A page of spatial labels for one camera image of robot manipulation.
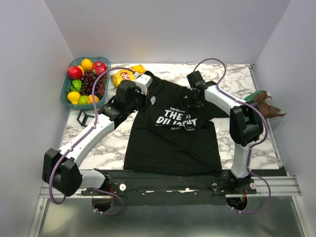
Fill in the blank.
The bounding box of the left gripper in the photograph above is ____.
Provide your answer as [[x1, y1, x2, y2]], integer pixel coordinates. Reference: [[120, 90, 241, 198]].
[[126, 86, 152, 114]]

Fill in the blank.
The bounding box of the black printed t-shirt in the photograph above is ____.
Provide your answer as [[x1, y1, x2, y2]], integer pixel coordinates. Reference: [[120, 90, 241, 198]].
[[123, 71, 228, 176]]

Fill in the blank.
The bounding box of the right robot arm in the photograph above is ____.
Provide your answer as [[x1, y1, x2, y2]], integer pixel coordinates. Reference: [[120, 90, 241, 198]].
[[187, 71, 264, 194]]

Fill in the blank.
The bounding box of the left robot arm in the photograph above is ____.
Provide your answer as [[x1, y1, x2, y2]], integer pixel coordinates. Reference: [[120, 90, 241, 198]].
[[42, 75, 153, 198]]

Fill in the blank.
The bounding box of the black brooch stand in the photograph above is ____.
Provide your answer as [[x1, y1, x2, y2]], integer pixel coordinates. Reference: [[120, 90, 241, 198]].
[[76, 109, 95, 127]]

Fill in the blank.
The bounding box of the yellow chips bag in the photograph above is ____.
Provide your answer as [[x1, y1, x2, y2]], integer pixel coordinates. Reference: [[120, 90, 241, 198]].
[[111, 64, 146, 88]]

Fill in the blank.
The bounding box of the orange fruit bottom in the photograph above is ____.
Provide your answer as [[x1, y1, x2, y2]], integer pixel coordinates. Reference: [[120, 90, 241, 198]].
[[87, 95, 99, 104]]

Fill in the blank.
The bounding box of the orange fruit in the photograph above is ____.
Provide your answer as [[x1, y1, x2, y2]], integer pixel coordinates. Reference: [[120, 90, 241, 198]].
[[81, 58, 93, 71], [87, 95, 99, 104]]

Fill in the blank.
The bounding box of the red dragon fruit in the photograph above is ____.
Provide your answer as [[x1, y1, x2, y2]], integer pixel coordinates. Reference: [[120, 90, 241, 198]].
[[92, 61, 108, 75]]

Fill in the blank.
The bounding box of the purple grapes bunch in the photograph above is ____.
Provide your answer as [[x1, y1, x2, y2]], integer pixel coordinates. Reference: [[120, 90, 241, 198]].
[[80, 71, 107, 99]]

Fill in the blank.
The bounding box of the green lime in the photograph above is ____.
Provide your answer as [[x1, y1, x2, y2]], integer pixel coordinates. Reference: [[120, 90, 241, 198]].
[[78, 95, 88, 105]]

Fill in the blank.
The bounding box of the orange fruit top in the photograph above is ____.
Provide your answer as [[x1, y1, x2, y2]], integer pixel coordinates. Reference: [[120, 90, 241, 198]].
[[81, 58, 93, 71]]

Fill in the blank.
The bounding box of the green watermelon toy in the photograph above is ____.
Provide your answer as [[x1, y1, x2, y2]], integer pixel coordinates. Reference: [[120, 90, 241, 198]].
[[69, 79, 82, 93]]

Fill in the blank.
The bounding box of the red apple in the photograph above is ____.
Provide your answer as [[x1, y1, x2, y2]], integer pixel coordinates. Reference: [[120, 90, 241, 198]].
[[67, 66, 83, 80]]

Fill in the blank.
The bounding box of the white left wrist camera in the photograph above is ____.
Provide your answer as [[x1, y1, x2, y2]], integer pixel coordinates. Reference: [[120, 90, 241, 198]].
[[134, 74, 153, 95]]

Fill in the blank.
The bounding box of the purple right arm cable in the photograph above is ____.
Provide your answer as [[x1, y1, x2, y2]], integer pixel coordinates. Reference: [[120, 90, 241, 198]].
[[194, 58, 272, 214]]

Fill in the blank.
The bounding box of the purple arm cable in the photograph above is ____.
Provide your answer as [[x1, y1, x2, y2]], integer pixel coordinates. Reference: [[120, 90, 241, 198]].
[[194, 58, 272, 214], [48, 67, 143, 215]]

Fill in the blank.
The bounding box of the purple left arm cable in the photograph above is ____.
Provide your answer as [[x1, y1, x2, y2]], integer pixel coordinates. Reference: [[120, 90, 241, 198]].
[[48, 67, 143, 215]]

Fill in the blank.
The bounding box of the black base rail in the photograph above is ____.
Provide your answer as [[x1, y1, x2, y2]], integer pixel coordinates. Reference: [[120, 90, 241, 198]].
[[81, 168, 257, 206]]

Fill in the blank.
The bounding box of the aluminium frame rail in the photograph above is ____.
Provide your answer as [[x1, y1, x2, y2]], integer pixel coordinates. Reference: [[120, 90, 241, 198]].
[[39, 176, 302, 198]]

